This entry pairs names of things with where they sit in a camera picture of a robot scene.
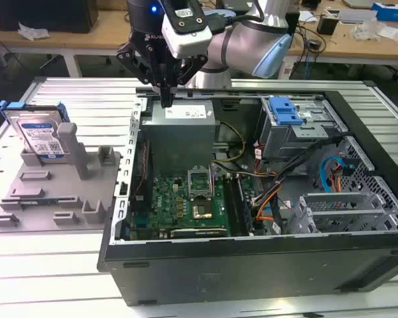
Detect RAM stick in rack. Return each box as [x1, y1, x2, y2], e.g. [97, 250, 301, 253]
[18, 197, 59, 205]

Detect metal socket cover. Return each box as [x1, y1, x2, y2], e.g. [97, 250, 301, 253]
[187, 168, 216, 200]

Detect blue plastic latch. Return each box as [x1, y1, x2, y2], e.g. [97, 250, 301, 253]
[268, 95, 305, 127]

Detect flat grey box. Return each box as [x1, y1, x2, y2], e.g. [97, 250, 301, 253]
[338, 9, 379, 24]

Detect grey drive cage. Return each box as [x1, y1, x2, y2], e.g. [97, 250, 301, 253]
[257, 95, 349, 160]

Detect black graphics card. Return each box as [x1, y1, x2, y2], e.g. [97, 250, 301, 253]
[170, 227, 229, 238]

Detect orange wire bundle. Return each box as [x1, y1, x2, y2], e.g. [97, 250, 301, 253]
[255, 195, 280, 223]

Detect green motherboard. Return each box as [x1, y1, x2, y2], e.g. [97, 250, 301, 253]
[129, 174, 265, 239]

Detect blue cardboard box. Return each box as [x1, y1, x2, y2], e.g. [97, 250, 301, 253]
[371, 2, 398, 23]

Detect hard disk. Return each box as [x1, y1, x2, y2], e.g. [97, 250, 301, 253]
[0, 101, 70, 160]

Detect black computer tower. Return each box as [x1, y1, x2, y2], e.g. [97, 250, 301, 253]
[0, 0, 100, 34]

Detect crumpled plastic bag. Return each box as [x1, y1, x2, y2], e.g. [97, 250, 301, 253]
[18, 21, 50, 41]

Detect small black box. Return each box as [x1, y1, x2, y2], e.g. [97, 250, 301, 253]
[317, 15, 339, 36]

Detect black PC case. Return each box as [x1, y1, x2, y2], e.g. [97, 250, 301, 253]
[97, 86, 398, 307]

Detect blue data wire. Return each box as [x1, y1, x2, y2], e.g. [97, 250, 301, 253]
[320, 154, 348, 193]

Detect black RAM slot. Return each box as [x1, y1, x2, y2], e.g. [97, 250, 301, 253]
[222, 175, 242, 237]

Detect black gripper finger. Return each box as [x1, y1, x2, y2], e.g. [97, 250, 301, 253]
[167, 55, 209, 108]
[115, 41, 168, 108]

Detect installed RAM stick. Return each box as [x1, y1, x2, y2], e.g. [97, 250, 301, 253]
[237, 175, 255, 235]

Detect grey disk bay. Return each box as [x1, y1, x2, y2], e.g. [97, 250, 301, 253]
[290, 191, 398, 235]

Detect wooden desk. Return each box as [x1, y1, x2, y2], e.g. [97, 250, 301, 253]
[287, 6, 398, 80]
[0, 9, 200, 78]

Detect CPU socket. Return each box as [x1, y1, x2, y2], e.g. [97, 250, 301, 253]
[191, 203, 215, 221]

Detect locking lever wire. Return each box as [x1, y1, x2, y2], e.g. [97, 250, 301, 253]
[210, 163, 218, 197]

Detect yellow wire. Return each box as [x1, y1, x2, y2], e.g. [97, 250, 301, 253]
[212, 121, 246, 164]

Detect grey parts rack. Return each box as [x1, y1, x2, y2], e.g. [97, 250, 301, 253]
[0, 122, 123, 235]

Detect grey power supply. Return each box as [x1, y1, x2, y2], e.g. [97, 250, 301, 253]
[141, 101, 220, 174]

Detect blue network cable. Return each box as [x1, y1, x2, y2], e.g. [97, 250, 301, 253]
[303, 31, 312, 79]

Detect orange power wire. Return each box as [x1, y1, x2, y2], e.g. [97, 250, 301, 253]
[330, 167, 354, 195]

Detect black cable bundle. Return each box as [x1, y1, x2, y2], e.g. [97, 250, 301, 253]
[251, 137, 344, 206]

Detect clear plastic bags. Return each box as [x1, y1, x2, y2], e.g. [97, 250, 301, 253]
[351, 19, 398, 46]

